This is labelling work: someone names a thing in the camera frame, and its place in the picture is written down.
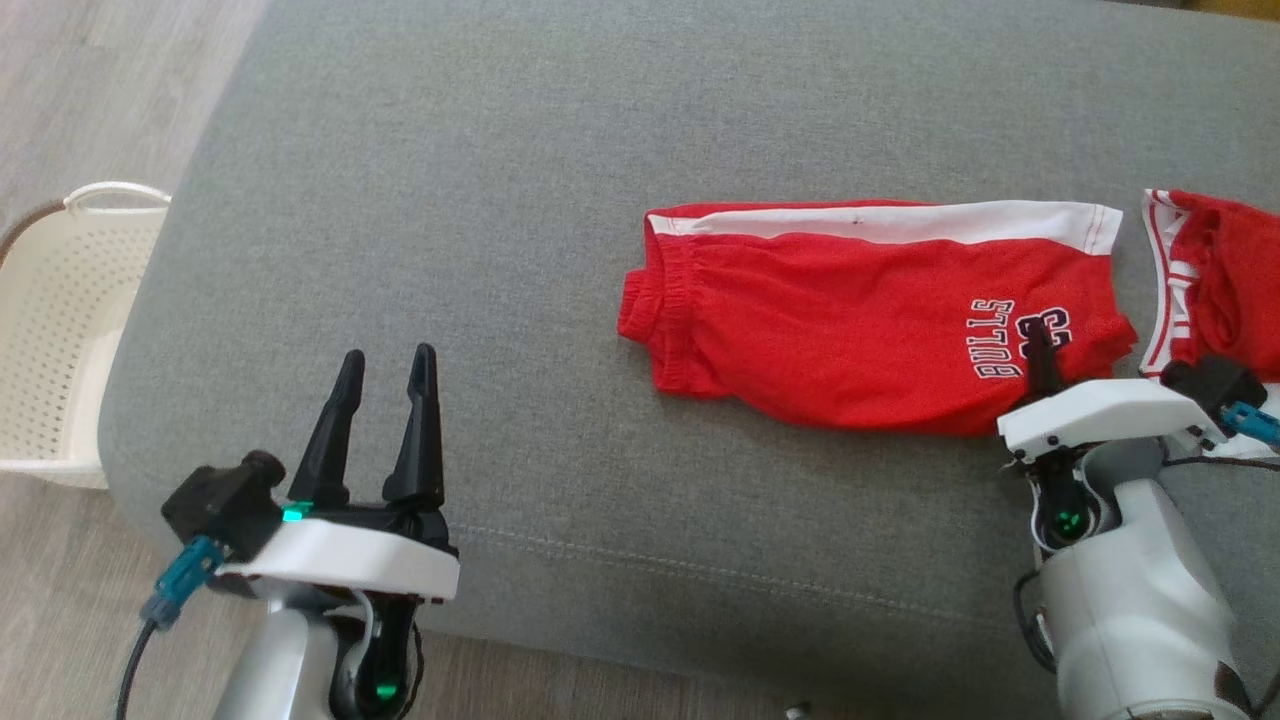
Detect red jersey with white sleeves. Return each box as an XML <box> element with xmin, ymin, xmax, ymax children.
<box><xmin>1140</xmin><ymin>188</ymin><xmax>1280</xmax><ymax>461</ymax></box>

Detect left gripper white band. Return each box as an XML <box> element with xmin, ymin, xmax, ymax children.
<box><xmin>215</xmin><ymin>343</ymin><xmax>461</xmax><ymax>603</ymax></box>

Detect red shorts with white stripe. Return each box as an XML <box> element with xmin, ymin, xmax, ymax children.
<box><xmin>617</xmin><ymin>200</ymin><xmax>1139</xmax><ymax>438</ymax></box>

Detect large yellow sofa backrest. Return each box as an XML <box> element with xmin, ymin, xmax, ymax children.
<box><xmin>1190</xmin><ymin>0</ymin><xmax>1280</xmax><ymax>23</ymax></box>

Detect black left cable teal connector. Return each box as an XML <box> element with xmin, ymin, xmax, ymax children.
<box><xmin>115</xmin><ymin>535</ymin><xmax>226</xmax><ymax>720</ymax></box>

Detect white perforated laundry basket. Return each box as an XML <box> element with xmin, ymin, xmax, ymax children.
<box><xmin>0</xmin><ymin>182</ymin><xmax>173</xmax><ymax>491</ymax></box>

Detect black right cable teal connector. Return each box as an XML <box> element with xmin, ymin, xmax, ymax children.
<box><xmin>1165</xmin><ymin>400</ymin><xmax>1280</xmax><ymax>473</ymax></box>

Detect black cable teal connector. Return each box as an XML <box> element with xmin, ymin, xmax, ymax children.
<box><xmin>1165</xmin><ymin>400</ymin><xmax>1280</xmax><ymax>473</ymax></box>
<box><xmin>115</xmin><ymin>535</ymin><xmax>226</xmax><ymax>720</ymax></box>

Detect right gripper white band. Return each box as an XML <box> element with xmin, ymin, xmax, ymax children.
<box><xmin>997</xmin><ymin>322</ymin><xmax>1229</xmax><ymax>464</ymax></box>

